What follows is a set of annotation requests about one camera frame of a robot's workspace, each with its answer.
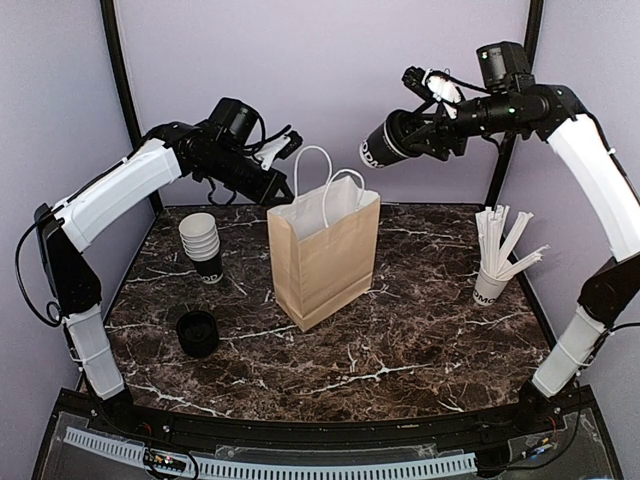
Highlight right black frame post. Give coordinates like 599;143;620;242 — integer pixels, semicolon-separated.
485;0;544;206

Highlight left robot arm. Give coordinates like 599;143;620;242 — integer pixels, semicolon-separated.
28;98;303;436

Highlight grey cable duct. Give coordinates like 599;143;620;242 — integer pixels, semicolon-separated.
63;427;477;480

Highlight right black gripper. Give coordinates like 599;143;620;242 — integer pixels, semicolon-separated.
402;90;528;160

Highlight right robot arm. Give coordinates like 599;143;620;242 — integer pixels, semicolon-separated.
395;41;639;434

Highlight stack of black lids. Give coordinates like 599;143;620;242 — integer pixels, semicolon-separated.
176;311;219;358

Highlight white cup holding straws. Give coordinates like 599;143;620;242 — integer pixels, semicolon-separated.
472;268;508;306

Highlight brown paper bag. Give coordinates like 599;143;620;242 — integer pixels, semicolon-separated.
267;146;381;331

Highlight wrapped paper straws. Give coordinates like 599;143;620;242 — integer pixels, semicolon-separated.
475;205;549;281

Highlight black frame post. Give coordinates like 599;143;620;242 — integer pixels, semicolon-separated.
485;0;544;206
99;0;141;146

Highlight stack of paper cups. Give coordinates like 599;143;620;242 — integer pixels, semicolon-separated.
179;212;223;284

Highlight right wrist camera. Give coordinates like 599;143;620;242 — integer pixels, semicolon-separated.
402;66;463;119

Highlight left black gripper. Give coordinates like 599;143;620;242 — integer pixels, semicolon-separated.
199;144;295;207

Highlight black cup lid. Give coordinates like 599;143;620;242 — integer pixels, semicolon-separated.
384;109;425;158

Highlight left black frame post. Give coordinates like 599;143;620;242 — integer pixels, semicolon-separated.
99;0;141;146

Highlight black paper coffee cup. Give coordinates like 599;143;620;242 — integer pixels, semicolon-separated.
359;122;408;169

